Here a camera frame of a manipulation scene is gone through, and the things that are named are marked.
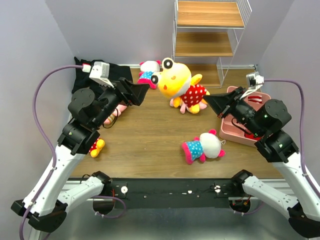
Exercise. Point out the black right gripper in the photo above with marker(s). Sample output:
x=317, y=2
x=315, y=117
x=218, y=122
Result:
x=231, y=102

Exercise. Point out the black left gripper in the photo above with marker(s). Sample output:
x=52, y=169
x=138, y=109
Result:
x=136, y=92

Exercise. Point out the large yellow plush toy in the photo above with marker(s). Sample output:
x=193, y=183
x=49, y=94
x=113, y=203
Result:
x=177, y=83

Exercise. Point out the white plush blue dress front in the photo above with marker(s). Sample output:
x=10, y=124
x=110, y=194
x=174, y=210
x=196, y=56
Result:
x=206, y=146

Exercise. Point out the white plush blue dress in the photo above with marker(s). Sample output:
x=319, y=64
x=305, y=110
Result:
x=147, y=68
x=206, y=146

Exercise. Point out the small yellow plush toy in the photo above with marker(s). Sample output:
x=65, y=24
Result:
x=97, y=146

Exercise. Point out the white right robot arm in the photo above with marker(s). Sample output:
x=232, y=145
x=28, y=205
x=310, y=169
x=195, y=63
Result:
x=279, y=149

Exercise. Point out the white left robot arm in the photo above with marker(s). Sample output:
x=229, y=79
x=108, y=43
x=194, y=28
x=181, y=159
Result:
x=46, y=206

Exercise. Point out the white plush blue dress back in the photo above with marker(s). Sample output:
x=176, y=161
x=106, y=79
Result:
x=147, y=68

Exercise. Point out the pink pig plush striped shirt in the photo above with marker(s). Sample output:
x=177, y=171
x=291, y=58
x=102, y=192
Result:
x=183, y=108

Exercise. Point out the pink divided organizer tray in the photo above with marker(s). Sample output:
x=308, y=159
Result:
x=232, y=133

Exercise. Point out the pink pig plush left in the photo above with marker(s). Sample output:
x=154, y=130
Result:
x=116, y=113

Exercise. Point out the red white striped sock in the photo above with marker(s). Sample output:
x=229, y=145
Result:
x=255, y=99

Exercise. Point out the red sock lower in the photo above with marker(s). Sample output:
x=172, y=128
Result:
x=251, y=136

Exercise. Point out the black cloth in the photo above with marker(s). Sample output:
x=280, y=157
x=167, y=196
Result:
x=82, y=79

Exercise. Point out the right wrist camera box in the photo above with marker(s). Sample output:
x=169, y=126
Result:
x=254, y=81

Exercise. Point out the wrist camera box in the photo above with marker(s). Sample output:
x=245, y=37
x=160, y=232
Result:
x=254, y=81
x=100, y=74

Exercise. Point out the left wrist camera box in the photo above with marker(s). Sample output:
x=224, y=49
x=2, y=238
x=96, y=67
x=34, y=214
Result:
x=100, y=74

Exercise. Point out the white wire wooden shelf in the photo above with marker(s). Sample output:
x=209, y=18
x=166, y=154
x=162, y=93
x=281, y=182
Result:
x=206, y=36

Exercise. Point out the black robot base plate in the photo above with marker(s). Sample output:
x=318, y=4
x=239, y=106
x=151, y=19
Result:
x=173, y=193

